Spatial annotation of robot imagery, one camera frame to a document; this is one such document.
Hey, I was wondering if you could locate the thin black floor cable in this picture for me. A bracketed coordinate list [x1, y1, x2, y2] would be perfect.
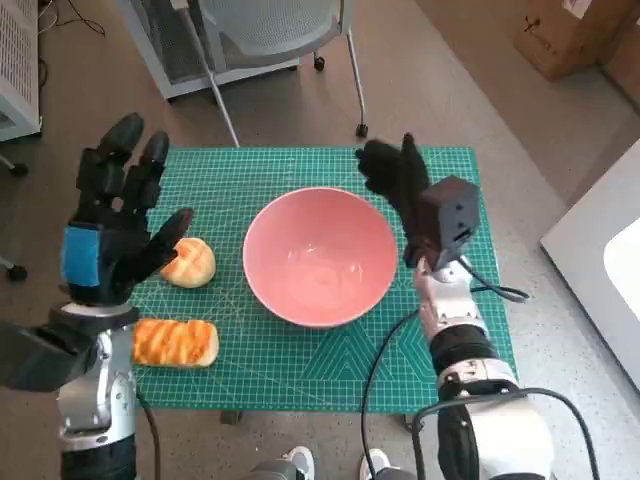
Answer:
[37, 0, 107, 38]

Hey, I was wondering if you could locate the short black camera cable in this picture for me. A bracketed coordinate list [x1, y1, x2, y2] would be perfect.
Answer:
[464, 259, 531, 302]

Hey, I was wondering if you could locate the long black right arm cable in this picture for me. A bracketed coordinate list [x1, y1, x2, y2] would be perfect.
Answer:
[360, 308, 426, 480]

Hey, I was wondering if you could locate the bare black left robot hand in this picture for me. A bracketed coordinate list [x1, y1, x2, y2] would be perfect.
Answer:
[60, 112, 195, 307]

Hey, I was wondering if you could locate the white perforated metal unit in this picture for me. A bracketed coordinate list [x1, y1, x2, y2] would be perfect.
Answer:
[0, 0, 44, 144]

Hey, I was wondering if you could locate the large brown cardboard box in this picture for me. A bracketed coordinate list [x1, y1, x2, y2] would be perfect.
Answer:
[513, 0, 640, 81]

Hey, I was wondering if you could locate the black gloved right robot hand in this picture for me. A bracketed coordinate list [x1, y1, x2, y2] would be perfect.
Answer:
[355, 132, 441, 271]

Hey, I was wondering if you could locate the grey mesh chair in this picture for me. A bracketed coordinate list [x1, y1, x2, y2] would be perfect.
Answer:
[192, 0, 371, 149]

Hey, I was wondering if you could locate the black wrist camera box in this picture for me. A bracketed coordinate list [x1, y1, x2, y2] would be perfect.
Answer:
[0, 319, 107, 394]
[418, 175, 480, 266]

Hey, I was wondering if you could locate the white left foot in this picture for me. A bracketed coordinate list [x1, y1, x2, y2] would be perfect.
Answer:
[282, 446, 319, 480]

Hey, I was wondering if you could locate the looped black right arm cable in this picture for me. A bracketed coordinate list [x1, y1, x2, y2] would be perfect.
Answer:
[413, 387, 601, 480]

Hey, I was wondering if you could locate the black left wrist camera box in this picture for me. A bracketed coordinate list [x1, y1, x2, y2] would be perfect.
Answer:
[0, 319, 107, 394]

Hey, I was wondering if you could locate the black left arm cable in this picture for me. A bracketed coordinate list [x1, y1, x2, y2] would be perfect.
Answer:
[135, 392, 162, 480]

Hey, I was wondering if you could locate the white appliance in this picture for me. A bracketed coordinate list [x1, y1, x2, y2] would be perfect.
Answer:
[539, 149, 640, 391]

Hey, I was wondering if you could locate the long braided toy bread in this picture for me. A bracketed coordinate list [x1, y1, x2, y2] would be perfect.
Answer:
[132, 319, 220, 369]

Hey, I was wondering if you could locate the round toy bread bun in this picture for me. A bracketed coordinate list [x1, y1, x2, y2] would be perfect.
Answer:
[159, 237, 217, 289]

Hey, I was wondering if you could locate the white foot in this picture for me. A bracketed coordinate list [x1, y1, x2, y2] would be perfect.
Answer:
[282, 446, 319, 480]
[359, 448, 389, 480]

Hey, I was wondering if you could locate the pink bowl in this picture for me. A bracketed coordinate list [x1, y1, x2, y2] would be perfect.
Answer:
[242, 187, 399, 330]

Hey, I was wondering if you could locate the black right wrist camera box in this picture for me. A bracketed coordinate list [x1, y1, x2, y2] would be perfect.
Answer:
[418, 175, 480, 266]

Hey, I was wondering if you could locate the white right foot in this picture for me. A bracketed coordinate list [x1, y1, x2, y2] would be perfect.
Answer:
[359, 448, 389, 480]

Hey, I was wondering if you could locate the green cutting mat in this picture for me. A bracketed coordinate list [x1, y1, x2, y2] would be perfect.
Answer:
[130, 144, 519, 415]

